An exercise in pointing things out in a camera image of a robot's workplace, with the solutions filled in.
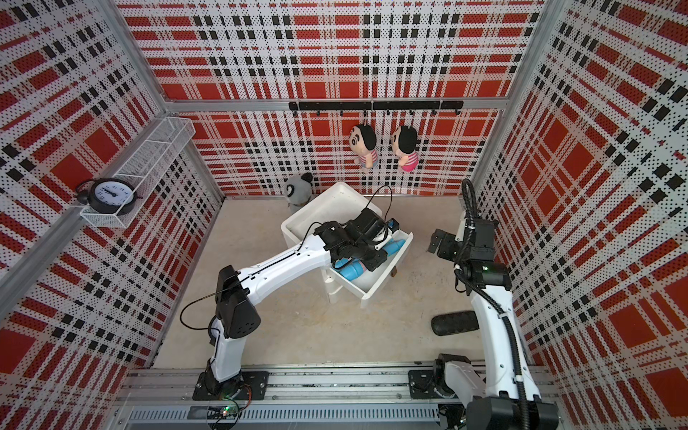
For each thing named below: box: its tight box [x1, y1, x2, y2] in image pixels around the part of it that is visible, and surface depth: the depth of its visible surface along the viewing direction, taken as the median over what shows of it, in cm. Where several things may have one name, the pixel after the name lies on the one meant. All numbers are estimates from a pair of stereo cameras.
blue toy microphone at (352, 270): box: [333, 258, 368, 282], surface depth 75 cm
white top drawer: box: [328, 231, 414, 301], surface depth 74 cm
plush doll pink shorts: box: [392, 125, 420, 172], surface depth 96 cm
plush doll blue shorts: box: [348, 123, 379, 170], surface depth 96 cm
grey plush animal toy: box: [286, 172, 313, 207], surface depth 101 cm
